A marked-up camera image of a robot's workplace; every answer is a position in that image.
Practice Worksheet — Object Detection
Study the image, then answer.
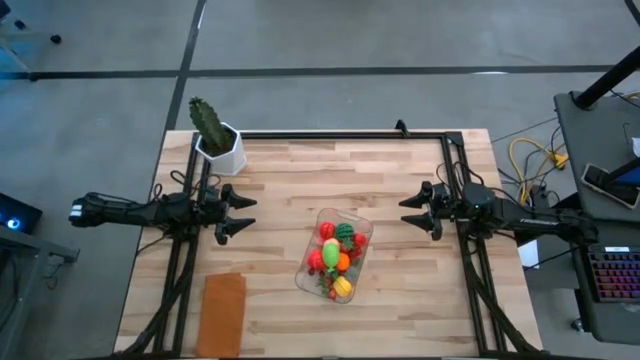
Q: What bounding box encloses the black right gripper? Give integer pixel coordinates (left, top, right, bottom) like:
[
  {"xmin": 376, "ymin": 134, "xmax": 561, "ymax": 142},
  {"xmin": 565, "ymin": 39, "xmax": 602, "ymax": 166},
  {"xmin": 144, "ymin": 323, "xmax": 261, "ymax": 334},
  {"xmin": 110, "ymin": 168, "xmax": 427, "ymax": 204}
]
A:
[{"xmin": 398, "ymin": 180, "xmax": 464, "ymax": 241}]

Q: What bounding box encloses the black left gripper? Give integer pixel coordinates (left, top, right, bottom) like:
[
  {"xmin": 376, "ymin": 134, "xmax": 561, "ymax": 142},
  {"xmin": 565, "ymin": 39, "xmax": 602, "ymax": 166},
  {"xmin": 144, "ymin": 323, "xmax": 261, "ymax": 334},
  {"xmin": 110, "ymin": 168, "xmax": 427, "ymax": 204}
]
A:
[{"xmin": 199, "ymin": 183, "xmax": 259, "ymax": 246}]

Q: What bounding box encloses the light green toy melon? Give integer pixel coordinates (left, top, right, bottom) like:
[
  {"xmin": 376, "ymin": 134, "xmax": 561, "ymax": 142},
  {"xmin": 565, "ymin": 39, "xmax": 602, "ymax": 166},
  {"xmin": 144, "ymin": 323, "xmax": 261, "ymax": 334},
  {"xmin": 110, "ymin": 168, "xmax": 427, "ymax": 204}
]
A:
[{"xmin": 322, "ymin": 243, "xmax": 341, "ymax": 271}]

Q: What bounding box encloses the white plant pot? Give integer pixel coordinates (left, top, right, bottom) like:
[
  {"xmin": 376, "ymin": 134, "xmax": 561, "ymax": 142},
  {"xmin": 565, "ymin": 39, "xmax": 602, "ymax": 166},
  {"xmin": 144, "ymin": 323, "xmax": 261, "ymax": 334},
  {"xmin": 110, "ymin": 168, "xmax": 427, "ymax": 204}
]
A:
[{"xmin": 194, "ymin": 122, "xmax": 249, "ymax": 177}]

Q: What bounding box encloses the green cactus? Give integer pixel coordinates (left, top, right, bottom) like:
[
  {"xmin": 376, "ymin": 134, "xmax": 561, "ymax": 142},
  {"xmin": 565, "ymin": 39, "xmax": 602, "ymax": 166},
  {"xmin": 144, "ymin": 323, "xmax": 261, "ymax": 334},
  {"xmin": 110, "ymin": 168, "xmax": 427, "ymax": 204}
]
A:
[{"xmin": 188, "ymin": 96, "xmax": 232, "ymax": 151}]

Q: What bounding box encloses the clear plastic container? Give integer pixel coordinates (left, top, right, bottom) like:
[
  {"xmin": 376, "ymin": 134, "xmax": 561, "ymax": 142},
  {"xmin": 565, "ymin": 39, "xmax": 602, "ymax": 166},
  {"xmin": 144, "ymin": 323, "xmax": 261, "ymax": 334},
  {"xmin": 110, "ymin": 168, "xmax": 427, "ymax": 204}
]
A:
[{"xmin": 294, "ymin": 207, "xmax": 375, "ymax": 305}]

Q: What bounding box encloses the white paper sheet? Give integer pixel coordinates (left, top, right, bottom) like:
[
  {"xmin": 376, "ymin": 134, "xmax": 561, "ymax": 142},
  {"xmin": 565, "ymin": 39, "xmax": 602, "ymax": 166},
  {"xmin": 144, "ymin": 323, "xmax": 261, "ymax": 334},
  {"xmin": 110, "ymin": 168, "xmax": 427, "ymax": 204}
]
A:
[{"xmin": 518, "ymin": 238, "xmax": 542, "ymax": 270}]

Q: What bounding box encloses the black smartphone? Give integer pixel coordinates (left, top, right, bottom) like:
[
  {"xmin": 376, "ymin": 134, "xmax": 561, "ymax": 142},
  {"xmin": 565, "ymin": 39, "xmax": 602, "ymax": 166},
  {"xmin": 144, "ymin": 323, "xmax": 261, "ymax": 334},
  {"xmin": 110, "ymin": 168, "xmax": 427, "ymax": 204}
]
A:
[{"xmin": 581, "ymin": 162, "xmax": 640, "ymax": 210}]

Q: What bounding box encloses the dark keyboard desk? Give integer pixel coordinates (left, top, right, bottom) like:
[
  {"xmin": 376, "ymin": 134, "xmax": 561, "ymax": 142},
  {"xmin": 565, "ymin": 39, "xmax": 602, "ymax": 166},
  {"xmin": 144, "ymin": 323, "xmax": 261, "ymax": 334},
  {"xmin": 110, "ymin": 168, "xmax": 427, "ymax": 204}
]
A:
[{"xmin": 564, "ymin": 217, "xmax": 640, "ymax": 346}]

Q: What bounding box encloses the grey side desk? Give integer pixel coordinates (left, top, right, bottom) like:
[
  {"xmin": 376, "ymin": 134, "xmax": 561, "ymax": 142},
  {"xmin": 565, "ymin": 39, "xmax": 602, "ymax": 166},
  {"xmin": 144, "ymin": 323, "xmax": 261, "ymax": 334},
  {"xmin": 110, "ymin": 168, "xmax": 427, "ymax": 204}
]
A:
[{"xmin": 553, "ymin": 91, "xmax": 640, "ymax": 221}]

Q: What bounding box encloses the backlit keyboard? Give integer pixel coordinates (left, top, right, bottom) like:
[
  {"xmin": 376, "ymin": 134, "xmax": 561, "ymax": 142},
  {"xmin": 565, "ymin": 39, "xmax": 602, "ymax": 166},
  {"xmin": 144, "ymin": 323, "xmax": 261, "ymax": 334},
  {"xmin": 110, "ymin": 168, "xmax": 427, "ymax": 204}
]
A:
[{"xmin": 587, "ymin": 245, "xmax": 640, "ymax": 305}]

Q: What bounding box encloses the dark side stand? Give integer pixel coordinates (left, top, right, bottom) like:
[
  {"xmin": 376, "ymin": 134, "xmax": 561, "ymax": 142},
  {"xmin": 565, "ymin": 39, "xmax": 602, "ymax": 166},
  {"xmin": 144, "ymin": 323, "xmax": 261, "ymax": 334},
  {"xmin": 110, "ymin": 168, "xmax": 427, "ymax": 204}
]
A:
[{"xmin": 0, "ymin": 224, "xmax": 81, "ymax": 360}]

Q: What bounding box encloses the computer with blue light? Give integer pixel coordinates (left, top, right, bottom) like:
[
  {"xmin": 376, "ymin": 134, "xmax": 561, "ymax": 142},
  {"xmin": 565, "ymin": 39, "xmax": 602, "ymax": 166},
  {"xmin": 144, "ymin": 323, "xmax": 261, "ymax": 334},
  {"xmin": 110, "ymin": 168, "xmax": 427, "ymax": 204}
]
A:
[{"xmin": 0, "ymin": 192, "xmax": 45, "ymax": 235}]

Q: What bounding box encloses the black pole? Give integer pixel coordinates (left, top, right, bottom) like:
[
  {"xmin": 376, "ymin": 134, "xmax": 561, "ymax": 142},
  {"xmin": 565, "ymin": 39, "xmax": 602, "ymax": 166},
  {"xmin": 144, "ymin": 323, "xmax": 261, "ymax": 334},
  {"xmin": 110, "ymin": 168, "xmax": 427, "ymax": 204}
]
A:
[{"xmin": 573, "ymin": 46, "xmax": 640, "ymax": 110}]

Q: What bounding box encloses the chair base with casters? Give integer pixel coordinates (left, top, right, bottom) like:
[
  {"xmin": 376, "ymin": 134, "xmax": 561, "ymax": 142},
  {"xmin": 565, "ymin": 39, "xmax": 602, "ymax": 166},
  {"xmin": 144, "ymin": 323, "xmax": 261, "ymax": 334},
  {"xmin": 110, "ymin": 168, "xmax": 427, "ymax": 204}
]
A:
[{"xmin": 0, "ymin": 0, "xmax": 64, "ymax": 82}]

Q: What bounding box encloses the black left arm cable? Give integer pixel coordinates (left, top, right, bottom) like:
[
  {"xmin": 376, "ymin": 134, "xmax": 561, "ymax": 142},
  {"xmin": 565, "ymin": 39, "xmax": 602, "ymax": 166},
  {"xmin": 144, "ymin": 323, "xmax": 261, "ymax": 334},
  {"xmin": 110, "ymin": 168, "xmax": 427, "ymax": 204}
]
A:
[{"xmin": 149, "ymin": 168, "xmax": 224, "ymax": 201}]

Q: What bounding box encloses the yellow cable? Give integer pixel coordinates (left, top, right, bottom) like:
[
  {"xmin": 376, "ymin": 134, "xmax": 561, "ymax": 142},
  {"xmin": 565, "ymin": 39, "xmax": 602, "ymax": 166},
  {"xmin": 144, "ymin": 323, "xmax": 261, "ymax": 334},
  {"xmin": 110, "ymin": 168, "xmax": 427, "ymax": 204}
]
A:
[{"xmin": 508, "ymin": 138, "xmax": 570, "ymax": 201}]

